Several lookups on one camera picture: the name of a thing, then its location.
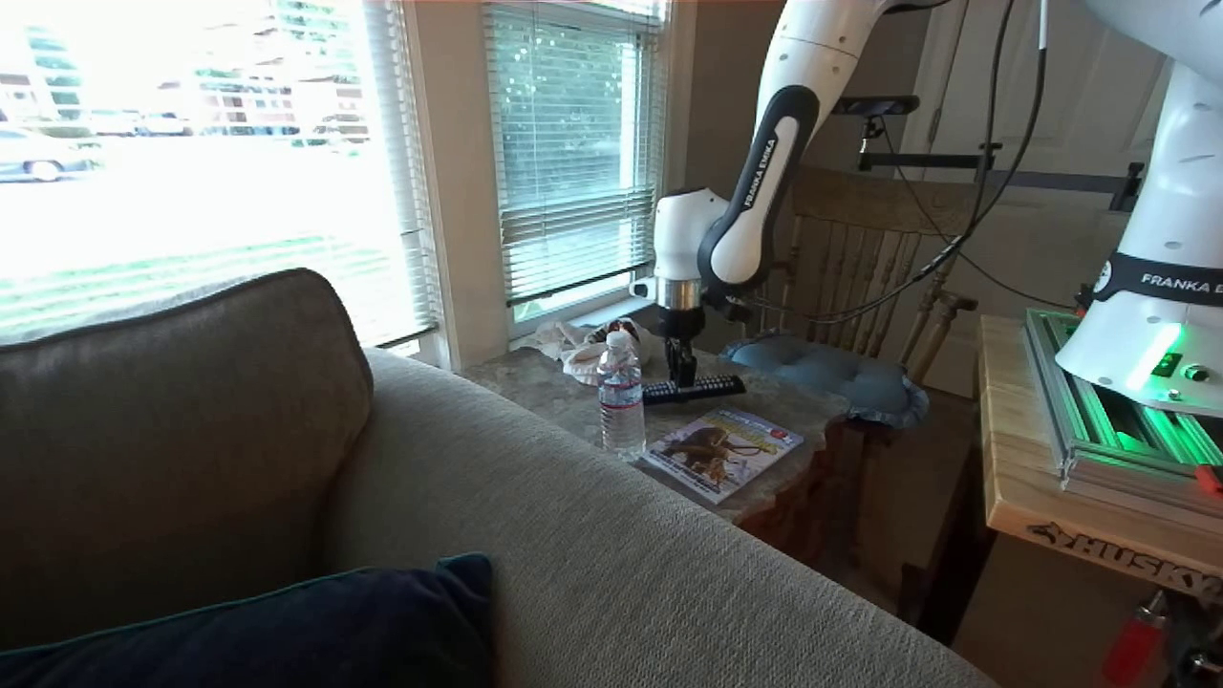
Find clear plastic water bottle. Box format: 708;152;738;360
596;327;645;459

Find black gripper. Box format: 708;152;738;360
656;310;708;384

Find black remote control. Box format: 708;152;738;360
641;375;745;405

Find crumpled clear plastic bag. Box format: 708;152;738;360
527;318;656;384

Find stone top side table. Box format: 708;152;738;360
461;352;845;565

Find black hanging cable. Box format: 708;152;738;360
813;0;1083;319

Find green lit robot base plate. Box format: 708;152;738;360
1026;310;1223;484

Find white window blinds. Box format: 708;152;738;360
485;0;666;319

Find wooden rocking chair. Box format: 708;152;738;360
745;173;975;614

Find wooden Husky workbench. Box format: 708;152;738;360
978;318;1223;598

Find mammoth picture book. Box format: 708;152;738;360
645;407;803;504

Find beige fabric sofa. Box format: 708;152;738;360
0;272;995;688

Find blue chair seat cushion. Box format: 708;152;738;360
727;336;929;429

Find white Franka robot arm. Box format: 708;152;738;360
654;0;1223;417

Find red clamp handle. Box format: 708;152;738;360
1103;591;1167;688

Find dark blue cushion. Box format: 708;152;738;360
0;552;493;688

